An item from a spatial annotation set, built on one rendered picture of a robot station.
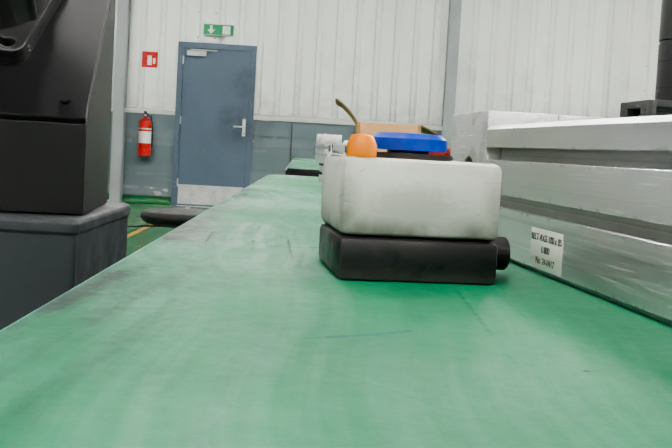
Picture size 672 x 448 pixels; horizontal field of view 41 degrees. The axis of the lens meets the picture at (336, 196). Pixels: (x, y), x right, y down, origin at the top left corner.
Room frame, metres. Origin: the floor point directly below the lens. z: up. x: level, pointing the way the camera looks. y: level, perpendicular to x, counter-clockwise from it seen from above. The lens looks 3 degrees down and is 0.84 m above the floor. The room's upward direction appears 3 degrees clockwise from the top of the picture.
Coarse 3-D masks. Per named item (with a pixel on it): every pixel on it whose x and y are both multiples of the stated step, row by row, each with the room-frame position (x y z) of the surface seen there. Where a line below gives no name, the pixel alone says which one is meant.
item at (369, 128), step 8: (336, 104) 3.04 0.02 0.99; (344, 104) 2.77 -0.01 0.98; (360, 128) 2.75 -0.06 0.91; (368, 128) 2.75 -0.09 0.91; (376, 128) 2.75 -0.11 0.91; (384, 128) 2.75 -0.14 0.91; (392, 128) 2.75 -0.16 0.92; (400, 128) 2.75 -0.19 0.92; (408, 128) 2.75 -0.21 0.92; (416, 128) 2.75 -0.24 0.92; (424, 128) 2.79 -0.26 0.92
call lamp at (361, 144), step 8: (352, 136) 0.44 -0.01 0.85; (360, 136) 0.43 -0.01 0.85; (368, 136) 0.43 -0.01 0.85; (352, 144) 0.43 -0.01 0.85; (360, 144) 0.43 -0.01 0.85; (368, 144) 0.43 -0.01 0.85; (376, 144) 0.44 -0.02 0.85; (352, 152) 0.43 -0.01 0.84; (360, 152) 0.43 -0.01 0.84; (368, 152) 0.43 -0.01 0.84; (376, 152) 0.44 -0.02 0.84
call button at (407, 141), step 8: (376, 136) 0.46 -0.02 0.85; (384, 136) 0.46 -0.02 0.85; (392, 136) 0.46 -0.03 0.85; (400, 136) 0.45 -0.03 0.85; (408, 136) 0.45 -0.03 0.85; (416, 136) 0.45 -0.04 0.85; (424, 136) 0.46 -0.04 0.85; (432, 136) 0.46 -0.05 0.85; (440, 136) 0.46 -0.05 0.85; (384, 144) 0.46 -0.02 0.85; (392, 144) 0.45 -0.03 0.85; (400, 144) 0.45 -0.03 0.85; (408, 144) 0.45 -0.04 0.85; (416, 144) 0.45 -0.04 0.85; (424, 144) 0.45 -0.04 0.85; (432, 144) 0.46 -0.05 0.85; (440, 144) 0.46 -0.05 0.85; (400, 152) 0.46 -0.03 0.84; (408, 152) 0.46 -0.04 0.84; (416, 152) 0.46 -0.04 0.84; (424, 152) 0.46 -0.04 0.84
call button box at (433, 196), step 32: (352, 160) 0.43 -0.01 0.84; (384, 160) 0.43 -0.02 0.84; (416, 160) 0.44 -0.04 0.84; (448, 160) 0.46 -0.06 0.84; (352, 192) 0.43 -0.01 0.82; (384, 192) 0.43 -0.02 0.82; (416, 192) 0.43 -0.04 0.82; (448, 192) 0.43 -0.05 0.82; (480, 192) 0.44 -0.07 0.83; (352, 224) 0.43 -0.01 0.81; (384, 224) 0.43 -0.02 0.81; (416, 224) 0.43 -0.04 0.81; (448, 224) 0.43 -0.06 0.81; (480, 224) 0.44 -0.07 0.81; (320, 256) 0.49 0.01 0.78; (352, 256) 0.43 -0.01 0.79; (384, 256) 0.43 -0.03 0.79; (416, 256) 0.43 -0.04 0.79; (448, 256) 0.43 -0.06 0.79; (480, 256) 0.44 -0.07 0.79
